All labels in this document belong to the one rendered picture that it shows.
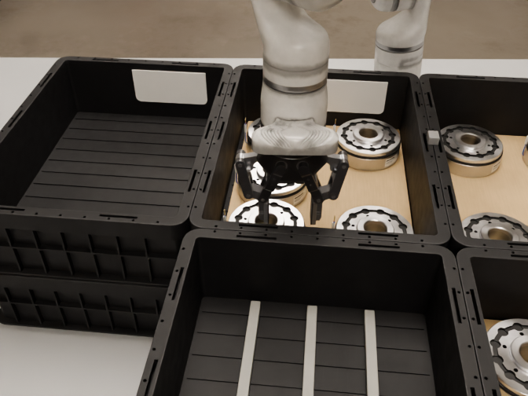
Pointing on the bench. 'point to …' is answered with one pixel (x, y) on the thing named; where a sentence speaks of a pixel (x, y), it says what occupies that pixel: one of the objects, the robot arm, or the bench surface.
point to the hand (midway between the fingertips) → (289, 211)
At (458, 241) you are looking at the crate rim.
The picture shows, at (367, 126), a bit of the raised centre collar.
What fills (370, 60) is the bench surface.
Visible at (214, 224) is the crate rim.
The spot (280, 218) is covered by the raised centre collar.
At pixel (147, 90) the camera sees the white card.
